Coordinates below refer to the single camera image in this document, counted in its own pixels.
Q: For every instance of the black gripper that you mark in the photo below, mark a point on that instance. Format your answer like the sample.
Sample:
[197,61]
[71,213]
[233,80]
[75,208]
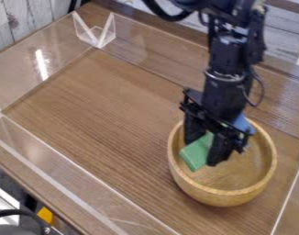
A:
[215,110]

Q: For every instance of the green rectangular block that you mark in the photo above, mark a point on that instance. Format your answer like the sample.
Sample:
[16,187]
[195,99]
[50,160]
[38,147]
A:
[193,153]

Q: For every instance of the brown wooden bowl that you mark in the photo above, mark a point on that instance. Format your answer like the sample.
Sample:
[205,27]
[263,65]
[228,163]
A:
[236,180]

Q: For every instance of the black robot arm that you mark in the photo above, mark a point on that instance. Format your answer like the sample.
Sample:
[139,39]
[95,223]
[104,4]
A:
[235,23]

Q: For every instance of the clear acrylic barrier panel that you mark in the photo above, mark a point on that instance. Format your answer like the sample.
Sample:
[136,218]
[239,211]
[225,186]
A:
[105,173]

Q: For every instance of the yellow and black device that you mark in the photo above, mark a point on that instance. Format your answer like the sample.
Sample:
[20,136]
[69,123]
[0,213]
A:
[57,224]

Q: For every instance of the clear acrylic corner bracket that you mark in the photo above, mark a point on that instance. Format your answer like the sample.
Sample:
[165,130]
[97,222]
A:
[96,36]

